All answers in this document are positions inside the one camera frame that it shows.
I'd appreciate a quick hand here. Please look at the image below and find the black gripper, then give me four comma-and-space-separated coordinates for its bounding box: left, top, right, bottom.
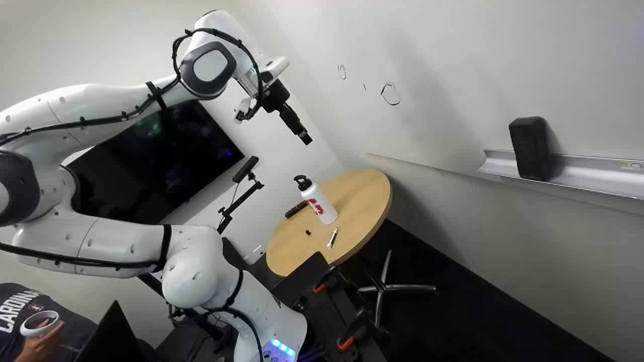
260, 80, 312, 145

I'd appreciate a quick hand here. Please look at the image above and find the black whiteboard eraser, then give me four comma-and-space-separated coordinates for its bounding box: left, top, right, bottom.
509, 117, 556, 181

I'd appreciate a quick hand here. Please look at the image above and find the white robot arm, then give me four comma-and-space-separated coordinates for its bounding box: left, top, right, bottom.
0, 10, 308, 362

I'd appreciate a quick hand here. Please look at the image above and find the white water bottle black cap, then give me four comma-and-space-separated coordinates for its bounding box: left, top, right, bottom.
294, 175, 337, 226

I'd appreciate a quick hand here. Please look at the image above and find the black marker on table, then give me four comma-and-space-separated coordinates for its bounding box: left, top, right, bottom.
284, 201, 308, 220

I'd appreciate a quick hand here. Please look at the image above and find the white whiteboard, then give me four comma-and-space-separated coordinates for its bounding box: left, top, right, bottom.
268, 0, 644, 179

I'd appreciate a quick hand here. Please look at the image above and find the round wooden table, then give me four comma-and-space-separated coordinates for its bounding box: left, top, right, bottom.
266, 169, 393, 277

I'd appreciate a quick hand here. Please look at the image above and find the black white marker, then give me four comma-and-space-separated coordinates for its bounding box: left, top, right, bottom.
325, 230, 337, 249

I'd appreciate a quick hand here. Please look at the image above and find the black monitor screen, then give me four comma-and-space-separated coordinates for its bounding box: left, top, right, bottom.
69, 101, 243, 223

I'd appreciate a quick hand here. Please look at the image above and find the aluminium whiteboard tray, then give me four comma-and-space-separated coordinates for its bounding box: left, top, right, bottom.
478, 149, 644, 201

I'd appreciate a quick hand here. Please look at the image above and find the person in dark shirt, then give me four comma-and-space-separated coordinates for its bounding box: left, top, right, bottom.
0, 282, 97, 362

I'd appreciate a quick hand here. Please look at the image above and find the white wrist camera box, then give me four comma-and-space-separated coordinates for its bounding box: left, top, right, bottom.
260, 57, 290, 83

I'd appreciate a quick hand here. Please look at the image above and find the orange handled clamp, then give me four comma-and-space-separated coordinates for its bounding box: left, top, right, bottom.
335, 324, 368, 353

